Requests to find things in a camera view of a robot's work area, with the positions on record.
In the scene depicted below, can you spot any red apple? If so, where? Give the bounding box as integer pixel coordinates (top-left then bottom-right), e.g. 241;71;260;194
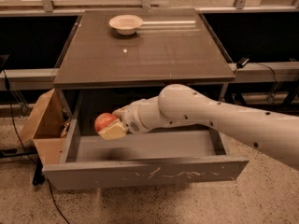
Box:
94;113;117;133

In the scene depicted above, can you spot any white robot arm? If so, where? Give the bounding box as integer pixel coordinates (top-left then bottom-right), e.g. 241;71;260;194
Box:
94;84;299;169

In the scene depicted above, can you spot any black plug on ledge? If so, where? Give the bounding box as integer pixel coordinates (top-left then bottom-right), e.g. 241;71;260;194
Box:
236;57;249;69

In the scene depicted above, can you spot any grey cabinet with glass top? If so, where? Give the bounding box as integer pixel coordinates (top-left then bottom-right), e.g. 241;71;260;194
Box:
52;8;235;133

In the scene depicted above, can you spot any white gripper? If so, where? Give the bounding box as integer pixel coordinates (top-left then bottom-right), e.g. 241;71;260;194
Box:
98;97;163;141

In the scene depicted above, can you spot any brown cardboard box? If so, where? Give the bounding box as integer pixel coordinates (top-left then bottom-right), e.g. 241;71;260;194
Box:
20;89;65;165

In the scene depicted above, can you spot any white bowl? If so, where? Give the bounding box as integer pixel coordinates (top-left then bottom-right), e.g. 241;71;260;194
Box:
109;15;143;35

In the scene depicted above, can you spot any open grey top drawer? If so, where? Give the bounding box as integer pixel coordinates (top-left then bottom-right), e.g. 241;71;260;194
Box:
42;89;249;191

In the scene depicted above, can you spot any black floor cable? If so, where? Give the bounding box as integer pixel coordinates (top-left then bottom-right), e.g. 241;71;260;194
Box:
2;70;71;224

